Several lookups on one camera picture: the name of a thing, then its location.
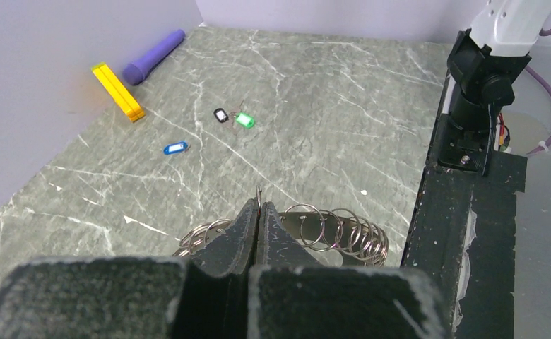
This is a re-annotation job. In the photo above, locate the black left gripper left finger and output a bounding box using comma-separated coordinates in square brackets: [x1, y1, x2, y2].
[0, 199, 259, 338]

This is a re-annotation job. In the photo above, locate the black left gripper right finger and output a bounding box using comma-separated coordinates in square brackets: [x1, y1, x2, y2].
[247, 202, 451, 338]

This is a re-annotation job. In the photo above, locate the metal disc with keyrings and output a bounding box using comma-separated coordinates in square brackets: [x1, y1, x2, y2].
[173, 186, 389, 267]

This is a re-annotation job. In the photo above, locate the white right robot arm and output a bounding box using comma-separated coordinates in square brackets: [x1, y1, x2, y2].
[438, 0, 551, 177]

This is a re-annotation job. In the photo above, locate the blue tag key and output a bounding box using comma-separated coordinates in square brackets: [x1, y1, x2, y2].
[163, 141, 189, 155]

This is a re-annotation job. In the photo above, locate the green tag key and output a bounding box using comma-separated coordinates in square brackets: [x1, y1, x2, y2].
[232, 100, 256, 129]

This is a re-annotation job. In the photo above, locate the black tag key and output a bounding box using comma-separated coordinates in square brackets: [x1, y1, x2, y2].
[213, 107, 230, 124]

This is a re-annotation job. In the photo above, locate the yellow block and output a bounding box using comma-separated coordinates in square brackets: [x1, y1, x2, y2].
[91, 62, 146, 123]

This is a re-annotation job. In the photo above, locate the purple cylinder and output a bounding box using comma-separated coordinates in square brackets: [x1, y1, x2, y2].
[122, 29, 186, 85]

